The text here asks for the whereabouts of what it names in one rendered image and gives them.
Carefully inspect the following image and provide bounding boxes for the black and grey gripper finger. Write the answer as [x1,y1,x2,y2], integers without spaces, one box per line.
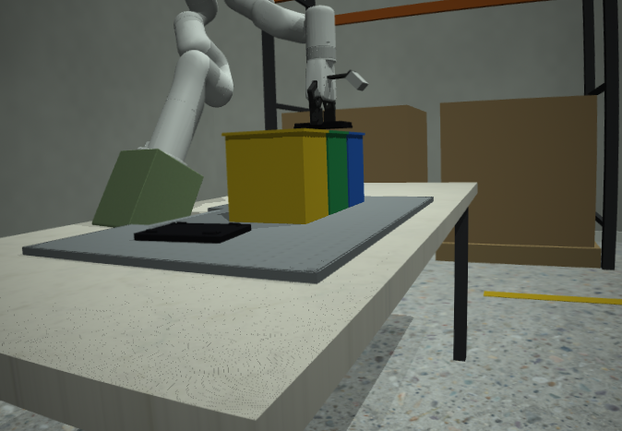
[322,101,336,122]
[307,80,323,126]

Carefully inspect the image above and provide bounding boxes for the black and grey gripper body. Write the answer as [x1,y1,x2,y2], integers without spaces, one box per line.
[305,57,336,102]

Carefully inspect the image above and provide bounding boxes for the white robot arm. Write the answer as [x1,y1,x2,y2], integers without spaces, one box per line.
[138,0,336,166]

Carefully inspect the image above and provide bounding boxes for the yellow open bin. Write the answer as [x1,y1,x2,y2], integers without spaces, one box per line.
[221,128,329,224]

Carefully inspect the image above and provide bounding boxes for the green open-top bin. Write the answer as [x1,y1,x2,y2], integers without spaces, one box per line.
[326,130,349,215]

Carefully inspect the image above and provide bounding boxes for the blue open-top bin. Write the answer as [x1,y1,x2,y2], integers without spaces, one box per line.
[346,132,365,208]

